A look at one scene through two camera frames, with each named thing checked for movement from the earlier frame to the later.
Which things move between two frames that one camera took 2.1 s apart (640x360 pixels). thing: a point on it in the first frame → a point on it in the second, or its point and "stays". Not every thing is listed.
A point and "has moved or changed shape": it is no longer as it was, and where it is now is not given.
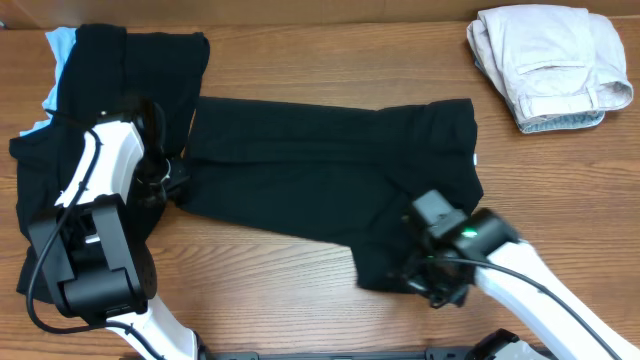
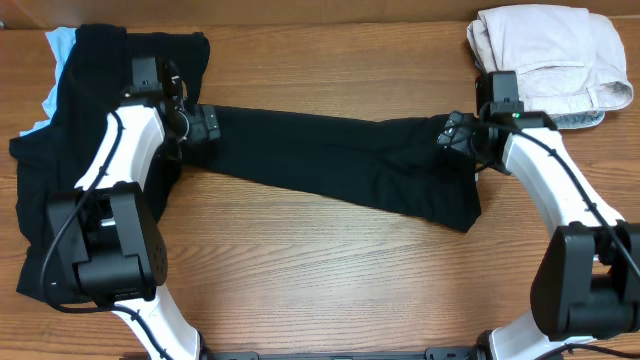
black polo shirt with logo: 154,77 stays
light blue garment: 61,41 stays
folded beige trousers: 553,60 stays
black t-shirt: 337,174 has moved or changed shape
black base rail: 453,354 stays
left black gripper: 163,179 → 205,123
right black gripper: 420,275 → 453,130
